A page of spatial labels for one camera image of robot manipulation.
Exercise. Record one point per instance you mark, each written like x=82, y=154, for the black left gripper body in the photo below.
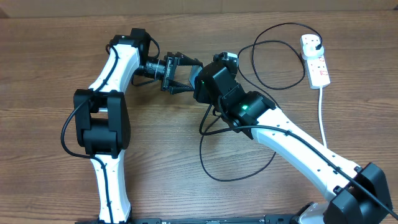
x=169, y=71

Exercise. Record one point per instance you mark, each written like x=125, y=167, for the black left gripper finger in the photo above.
x=177, y=87
x=183, y=60

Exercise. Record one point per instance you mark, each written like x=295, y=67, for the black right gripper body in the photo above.
x=206, y=96

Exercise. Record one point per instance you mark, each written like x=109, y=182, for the Samsung Galaxy smartphone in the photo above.
x=196, y=69

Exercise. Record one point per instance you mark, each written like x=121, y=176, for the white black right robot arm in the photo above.
x=353, y=194

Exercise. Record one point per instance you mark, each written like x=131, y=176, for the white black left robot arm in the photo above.
x=102, y=122

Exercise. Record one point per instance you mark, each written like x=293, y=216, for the white USB charger plug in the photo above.
x=310, y=51

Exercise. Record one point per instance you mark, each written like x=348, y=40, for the white power strip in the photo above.
x=316, y=69

